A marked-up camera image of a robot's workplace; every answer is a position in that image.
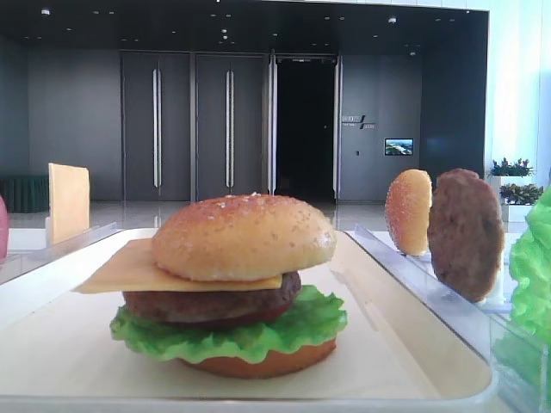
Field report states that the sesame top bun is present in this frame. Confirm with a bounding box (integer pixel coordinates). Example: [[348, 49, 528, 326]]
[[152, 194, 337, 282]]

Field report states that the green lettuce on tray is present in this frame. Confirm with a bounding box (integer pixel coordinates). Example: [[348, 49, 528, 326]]
[[109, 285, 347, 364]]

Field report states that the meat patty on tray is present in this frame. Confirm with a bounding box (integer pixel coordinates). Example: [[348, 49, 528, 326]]
[[123, 272, 301, 329]]

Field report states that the cheese slice on tray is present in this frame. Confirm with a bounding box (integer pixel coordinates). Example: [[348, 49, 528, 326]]
[[75, 238, 282, 294]]

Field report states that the standing meat patty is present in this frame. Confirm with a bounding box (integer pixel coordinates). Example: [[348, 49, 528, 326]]
[[427, 169, 505, 303]]

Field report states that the standing cheese slice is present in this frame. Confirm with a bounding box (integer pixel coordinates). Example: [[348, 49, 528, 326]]
[[48, 163, 90, 244]]

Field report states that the standing green lettuce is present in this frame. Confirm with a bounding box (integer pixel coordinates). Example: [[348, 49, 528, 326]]
[[509, 188, 550, 343]]

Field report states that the standing red tomato slice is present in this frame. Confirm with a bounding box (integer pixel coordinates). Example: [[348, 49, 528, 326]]
[[0, 197, 9, 260]]

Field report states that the middle grey double door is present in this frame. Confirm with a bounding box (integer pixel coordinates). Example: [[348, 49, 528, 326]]
[[196, 55, 263, 200]]

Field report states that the grey double door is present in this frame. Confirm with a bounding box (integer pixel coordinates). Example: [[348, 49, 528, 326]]
[[122, 52, 190, 201], [196, 55, 263, 200]]

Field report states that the bottom bun on tray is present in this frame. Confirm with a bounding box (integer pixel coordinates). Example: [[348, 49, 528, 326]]
[[183, 338, 337, 379]]

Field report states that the left grey double door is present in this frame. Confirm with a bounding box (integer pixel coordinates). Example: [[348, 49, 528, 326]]
[[122, 52, 190, 201]]

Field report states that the flower planter box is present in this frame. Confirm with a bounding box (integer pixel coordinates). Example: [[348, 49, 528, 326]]
[[489, 157, 543, 223]]

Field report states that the green skirted table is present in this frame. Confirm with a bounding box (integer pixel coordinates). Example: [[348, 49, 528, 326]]
[[1, 175, 49, 213]]

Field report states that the cream plastic tray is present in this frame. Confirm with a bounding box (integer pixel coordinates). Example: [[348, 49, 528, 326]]
[[1, 228, 502, 412]]

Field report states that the clear left holder rack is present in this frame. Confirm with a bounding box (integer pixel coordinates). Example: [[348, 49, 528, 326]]
[[1, 223, 121, 284]]

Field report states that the clear holder rack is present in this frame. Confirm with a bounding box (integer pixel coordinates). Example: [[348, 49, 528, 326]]
[[1, 223, 121, 284], [349, 225, 550, 412]]

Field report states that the clear right holder rack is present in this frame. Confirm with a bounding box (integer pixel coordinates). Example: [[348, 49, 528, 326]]
[[349, 225, 550, 412]]

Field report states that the wall display screen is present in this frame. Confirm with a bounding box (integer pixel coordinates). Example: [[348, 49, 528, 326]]
[[384, 139, 414, 156]]

